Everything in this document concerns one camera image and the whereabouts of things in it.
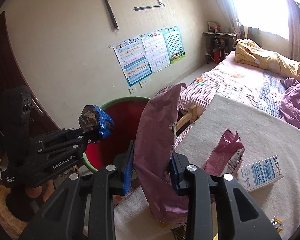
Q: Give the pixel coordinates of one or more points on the right pink curtain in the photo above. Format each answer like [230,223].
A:
[294,29]

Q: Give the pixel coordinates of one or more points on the pink printed snack bag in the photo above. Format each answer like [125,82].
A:
[227,156]

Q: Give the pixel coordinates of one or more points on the metal wall rail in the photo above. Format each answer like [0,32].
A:
[159,4]

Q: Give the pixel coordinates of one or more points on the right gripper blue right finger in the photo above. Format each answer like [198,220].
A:
[175,171]

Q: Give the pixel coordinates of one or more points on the left pink curtain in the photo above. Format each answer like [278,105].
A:
[230,13]

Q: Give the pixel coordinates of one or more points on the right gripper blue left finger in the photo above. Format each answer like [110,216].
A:
[127,168]

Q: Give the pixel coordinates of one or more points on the left alphabet wall poster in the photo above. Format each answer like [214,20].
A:
[132,58]

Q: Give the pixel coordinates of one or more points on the purple quilt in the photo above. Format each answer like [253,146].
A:
[290,103]

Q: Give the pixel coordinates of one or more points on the white milk carton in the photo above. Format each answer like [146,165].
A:
[260,174]

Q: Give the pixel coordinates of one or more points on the pink curtain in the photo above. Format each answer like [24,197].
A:
[230,13]
[294,29]

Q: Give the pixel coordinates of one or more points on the middle white wall poster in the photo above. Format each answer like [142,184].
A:
[156,50]

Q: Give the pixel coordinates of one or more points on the bed with patterned sheet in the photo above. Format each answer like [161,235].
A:
[255,87]

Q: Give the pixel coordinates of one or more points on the red bucket under table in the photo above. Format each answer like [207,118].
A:
[216,55]

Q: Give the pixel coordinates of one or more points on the person left hand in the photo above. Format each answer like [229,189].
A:
[37,191]

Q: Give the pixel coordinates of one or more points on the maroon plastic bag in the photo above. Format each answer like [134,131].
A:
[152,152]

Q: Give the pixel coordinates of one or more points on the dark side table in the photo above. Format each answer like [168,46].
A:
[222,41]

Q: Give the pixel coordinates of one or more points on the window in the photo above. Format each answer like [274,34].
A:
[266,15]

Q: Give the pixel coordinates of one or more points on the wall socket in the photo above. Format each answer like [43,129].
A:
[132,89]

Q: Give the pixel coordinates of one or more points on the dark brown snack bag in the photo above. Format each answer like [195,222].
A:
[89,121]

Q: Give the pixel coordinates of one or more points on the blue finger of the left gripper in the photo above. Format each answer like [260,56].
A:
[102,123]

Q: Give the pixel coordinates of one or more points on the right number wall poster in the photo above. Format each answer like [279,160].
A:
[174,43]

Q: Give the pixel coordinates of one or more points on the red bin with green rim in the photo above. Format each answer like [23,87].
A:
[125,113]

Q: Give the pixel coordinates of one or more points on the yellow quilt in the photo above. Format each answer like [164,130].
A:
[248,52]

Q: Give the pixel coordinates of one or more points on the small yellow snack packet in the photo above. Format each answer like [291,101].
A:
[277,224]

